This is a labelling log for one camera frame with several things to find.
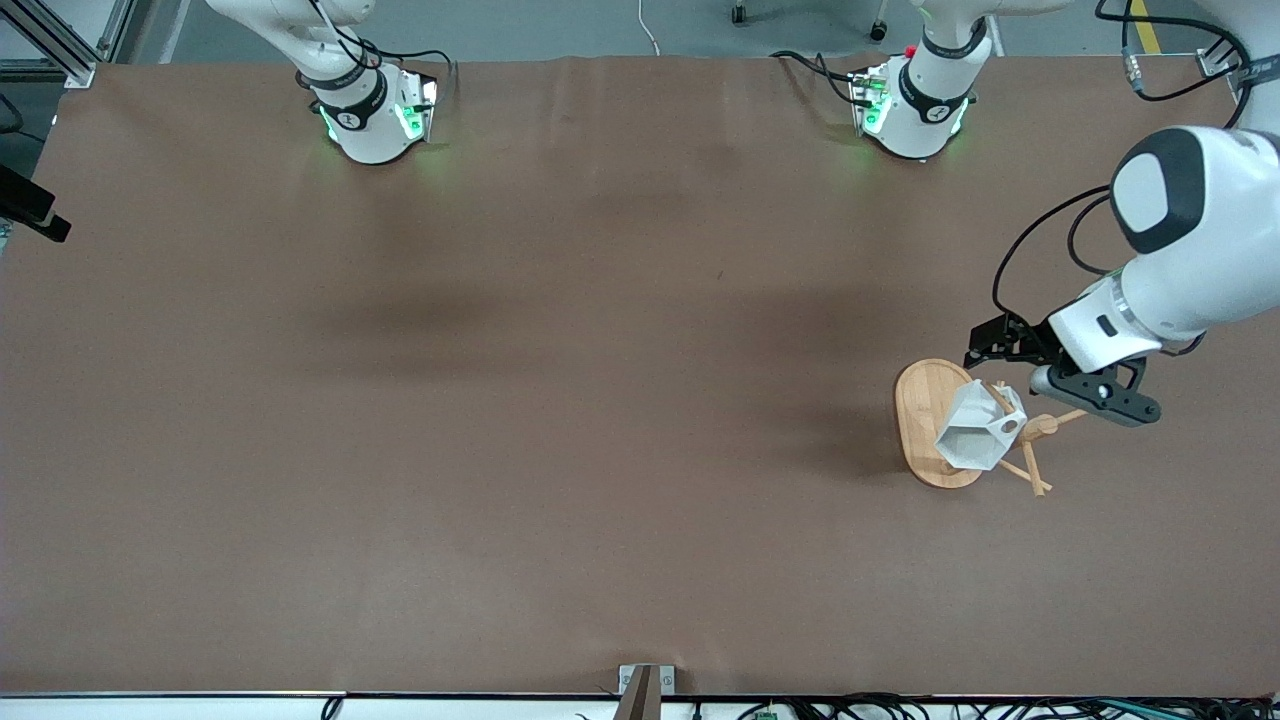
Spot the white hexagonal cup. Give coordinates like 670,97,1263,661
934,380,1029,472

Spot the wooden cup rack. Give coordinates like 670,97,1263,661
893,358,1091,498

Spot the brown table cover sheet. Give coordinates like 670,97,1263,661
0,55,1280,697

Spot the aluminium frame profile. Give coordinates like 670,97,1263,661
0,0,136,89
1197,45,1280,83

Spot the black left base cable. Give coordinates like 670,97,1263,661
770,50,863,106

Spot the black cable bundle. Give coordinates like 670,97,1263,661
690,693,1280,720

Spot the grey metal camera bracket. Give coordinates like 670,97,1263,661
612,664,677,720

